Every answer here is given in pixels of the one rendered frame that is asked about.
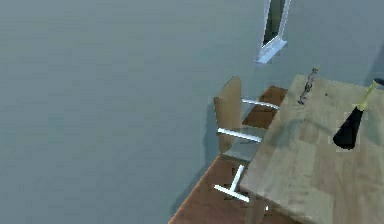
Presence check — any tan chair with metal arms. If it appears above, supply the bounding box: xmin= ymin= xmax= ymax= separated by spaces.
xmin=213 ymin=76 xmax=281 ymax=204

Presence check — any white framed window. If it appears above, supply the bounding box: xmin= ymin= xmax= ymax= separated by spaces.
xmin=255 ymin=0 xmax=292 ymax=65

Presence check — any light wooden table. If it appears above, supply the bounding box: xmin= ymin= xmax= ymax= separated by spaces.
xmin=239 ymin=73 xmax=384 ymax=224

